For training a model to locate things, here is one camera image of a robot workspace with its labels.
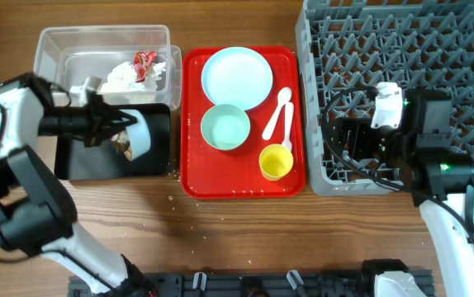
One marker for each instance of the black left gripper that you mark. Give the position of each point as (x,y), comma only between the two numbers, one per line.
(103,115)

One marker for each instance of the red snack wrapper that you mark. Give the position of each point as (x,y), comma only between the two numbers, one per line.
(142,62)

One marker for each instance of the grey dishwasher rack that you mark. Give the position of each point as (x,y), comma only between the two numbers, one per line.
(343,46)

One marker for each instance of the mint green bowl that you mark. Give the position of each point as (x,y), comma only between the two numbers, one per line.
(225,127)

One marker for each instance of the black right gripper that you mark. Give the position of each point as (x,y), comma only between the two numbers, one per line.
(345,138)

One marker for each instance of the white napkin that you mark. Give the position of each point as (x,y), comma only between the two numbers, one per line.
(134,78)

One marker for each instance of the light blue plate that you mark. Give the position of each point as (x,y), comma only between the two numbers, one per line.
(238,76)

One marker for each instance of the clear plastic bin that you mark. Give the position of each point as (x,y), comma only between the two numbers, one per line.
(68,55)

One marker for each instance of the white plastic spoon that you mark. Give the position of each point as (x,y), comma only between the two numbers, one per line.
(283,97)

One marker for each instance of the black plastic tray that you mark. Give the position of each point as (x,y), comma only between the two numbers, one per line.
(76,162)

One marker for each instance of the light blue bowl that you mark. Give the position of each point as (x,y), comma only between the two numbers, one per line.
(139,135)

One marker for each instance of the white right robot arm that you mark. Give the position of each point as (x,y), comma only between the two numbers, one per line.
(410,131)

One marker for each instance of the white plastic fork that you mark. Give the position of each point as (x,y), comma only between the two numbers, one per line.
(289,113)

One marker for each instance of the yellow plastic cup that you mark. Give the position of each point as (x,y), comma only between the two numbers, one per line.
(275,162)

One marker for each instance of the rice and food scraps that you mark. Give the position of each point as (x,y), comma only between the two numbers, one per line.
(121,143)

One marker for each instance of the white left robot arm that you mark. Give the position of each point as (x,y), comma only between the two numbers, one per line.
(37,214)

